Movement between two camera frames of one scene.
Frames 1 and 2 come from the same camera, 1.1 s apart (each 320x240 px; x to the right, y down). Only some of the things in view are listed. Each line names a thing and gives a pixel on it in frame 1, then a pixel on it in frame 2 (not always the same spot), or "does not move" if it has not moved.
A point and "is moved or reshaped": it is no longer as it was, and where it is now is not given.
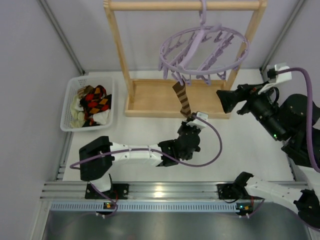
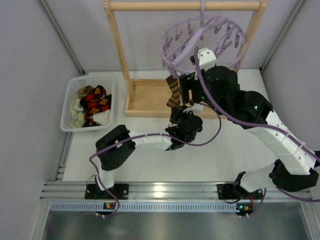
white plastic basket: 107,82 does not move
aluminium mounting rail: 138,191 does not move
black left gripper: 188,129 to 177,114
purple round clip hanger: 202,51 is moved or reshaped
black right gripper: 243,99 to 186,88
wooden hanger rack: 149,98 does not move
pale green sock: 77,118 does not move
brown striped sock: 181,90 is moved or reshaped
